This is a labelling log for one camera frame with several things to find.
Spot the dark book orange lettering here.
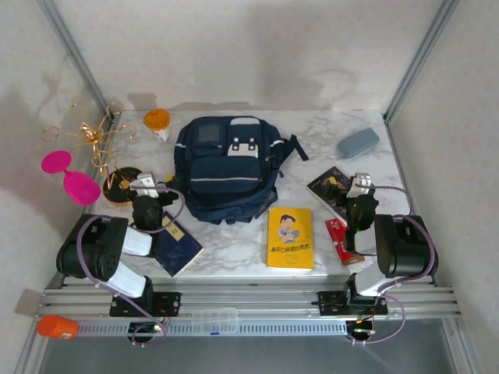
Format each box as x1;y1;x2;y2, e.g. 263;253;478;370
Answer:
306;166;358;227

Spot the grey-blue pencil case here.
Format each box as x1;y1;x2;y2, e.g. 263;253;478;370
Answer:
335;127;380;160

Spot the navy blue cover book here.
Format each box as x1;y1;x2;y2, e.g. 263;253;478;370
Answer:
154;210;206;278

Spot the navy blue backpack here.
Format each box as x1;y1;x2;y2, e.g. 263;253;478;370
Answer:
173;115;310;226

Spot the yellow cartoon cover book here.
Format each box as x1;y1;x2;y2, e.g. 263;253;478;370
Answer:
266;206;315;272

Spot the orange cap pill bottle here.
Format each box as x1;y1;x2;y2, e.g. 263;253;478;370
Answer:
143;108;172;142

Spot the pink plastic goblet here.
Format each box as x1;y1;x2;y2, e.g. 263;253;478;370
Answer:
41;150;101;206

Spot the small controller board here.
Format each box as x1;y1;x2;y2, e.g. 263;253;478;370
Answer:
128;321;169;339
345;318;378;338

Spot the clear plastic compartment box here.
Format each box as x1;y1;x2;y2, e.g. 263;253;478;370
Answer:
191;307;239;334

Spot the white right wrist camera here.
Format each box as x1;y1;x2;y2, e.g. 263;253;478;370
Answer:
348;171;374;198

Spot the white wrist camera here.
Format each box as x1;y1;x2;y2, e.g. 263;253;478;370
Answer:
348;171;374;198
129;171;157;198

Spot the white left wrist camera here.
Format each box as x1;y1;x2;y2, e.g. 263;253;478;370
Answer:
129;171;157;198

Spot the gold wire stand black base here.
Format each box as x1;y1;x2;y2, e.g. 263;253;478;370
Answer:
41;101;151;207

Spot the aluminium table side rail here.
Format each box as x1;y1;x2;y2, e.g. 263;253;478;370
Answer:
46;111;122;288
384;118;434;282

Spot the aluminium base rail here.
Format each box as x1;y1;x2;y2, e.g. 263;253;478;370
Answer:
37;274;463;321

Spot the slotted grey cable tray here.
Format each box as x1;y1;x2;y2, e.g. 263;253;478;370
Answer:
73;319;349;337

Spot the aluminium frame post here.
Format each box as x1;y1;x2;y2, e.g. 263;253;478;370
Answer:
382;0;463;124
37;0;122;125

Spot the aluminium frame leg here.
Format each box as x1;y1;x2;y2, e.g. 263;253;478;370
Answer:
15;334;52;374
444;317;483;374

